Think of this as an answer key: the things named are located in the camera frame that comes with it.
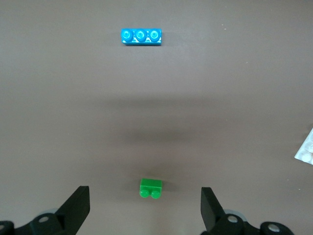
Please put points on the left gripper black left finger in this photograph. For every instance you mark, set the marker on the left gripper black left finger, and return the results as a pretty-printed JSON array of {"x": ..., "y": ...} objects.
[{"x": 73, "y": 213}]

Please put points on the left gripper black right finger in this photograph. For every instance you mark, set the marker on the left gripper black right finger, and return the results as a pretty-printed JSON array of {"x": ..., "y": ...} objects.
[{"x": 212, "y": 215}]

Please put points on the white studded base plate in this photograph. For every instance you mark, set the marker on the white studded base plate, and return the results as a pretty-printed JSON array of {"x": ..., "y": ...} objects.
[{"x": 308, "y": 149}]

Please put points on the green two-stud block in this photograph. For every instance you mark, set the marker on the green two-stud block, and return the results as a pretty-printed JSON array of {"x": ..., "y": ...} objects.
[{"x": 150, "y": 184}]

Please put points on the blue three-stud block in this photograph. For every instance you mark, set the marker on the blue three-stud block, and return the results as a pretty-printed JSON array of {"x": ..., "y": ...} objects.
[{"x": 140, "y": 36}]

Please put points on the brown table cover sheet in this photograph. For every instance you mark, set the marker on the brown table cover sheet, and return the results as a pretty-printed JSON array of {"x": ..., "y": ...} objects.
[{"x": 73, "y": 98}]

